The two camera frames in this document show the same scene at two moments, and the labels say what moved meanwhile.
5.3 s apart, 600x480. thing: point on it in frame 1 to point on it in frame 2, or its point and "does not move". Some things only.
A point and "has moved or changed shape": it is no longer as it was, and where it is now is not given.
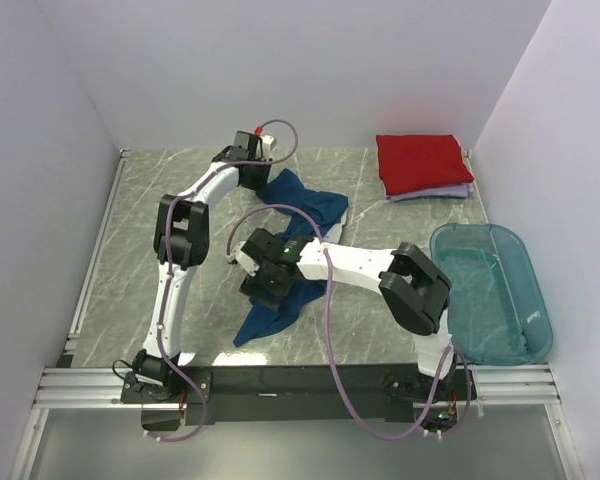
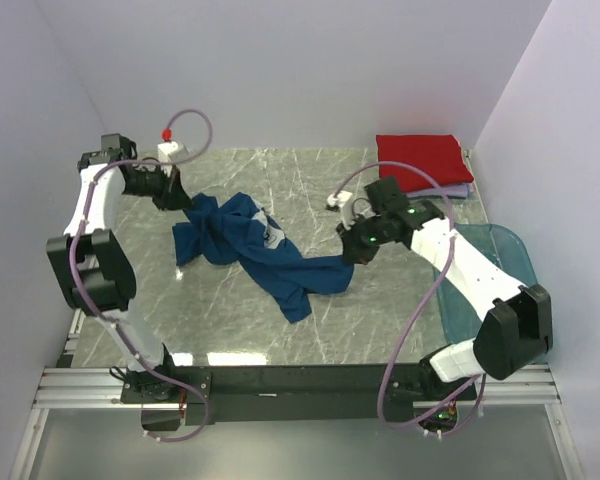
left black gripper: [262, 184] to [173, 196]
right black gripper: [255, 286] to [352, 250]
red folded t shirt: [410, 163] does not move
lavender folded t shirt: [462, 190] does not move
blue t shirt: [302, 214] has moved or changed shape
